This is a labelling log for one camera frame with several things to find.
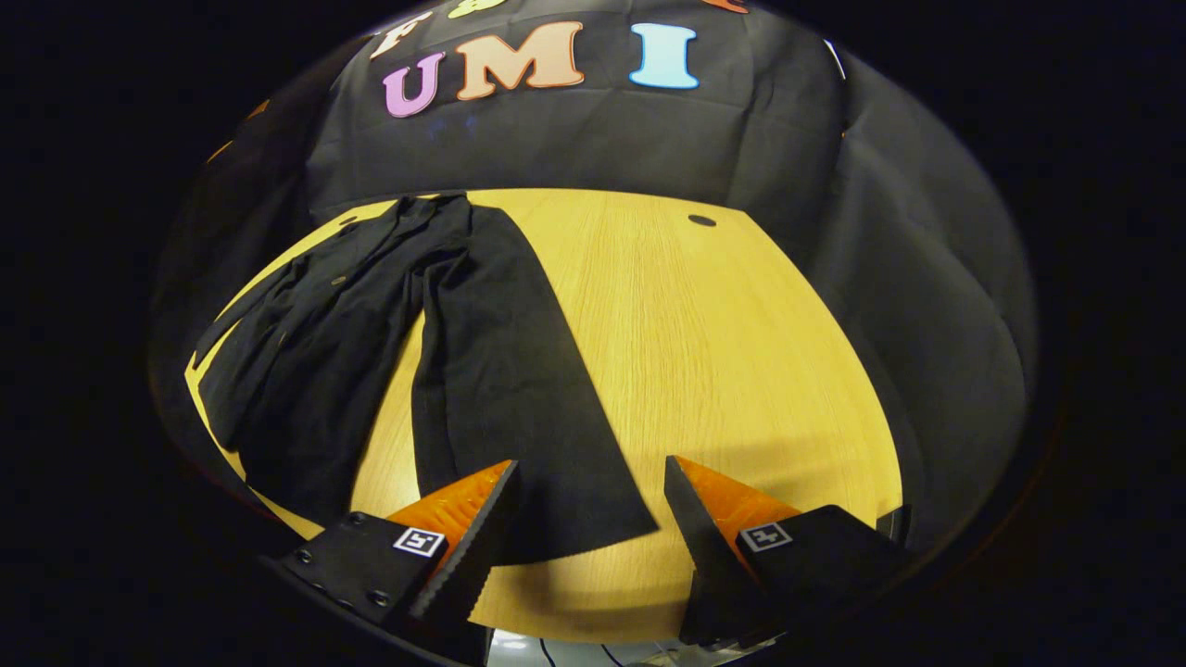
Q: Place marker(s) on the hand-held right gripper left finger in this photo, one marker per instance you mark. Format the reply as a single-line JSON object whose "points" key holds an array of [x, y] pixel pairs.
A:
{"points": [[477, 547]]}

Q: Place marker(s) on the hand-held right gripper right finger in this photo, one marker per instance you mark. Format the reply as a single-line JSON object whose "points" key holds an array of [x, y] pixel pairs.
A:
{"points": [[709, 565]]}

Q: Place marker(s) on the black buttoned jacket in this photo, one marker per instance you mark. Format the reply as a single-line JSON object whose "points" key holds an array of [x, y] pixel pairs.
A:
{"points": [[500, 371]]}

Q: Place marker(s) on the black backdrop cloth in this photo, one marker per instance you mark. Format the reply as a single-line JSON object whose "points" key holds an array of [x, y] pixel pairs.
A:
{"points": [[602, 139]]}

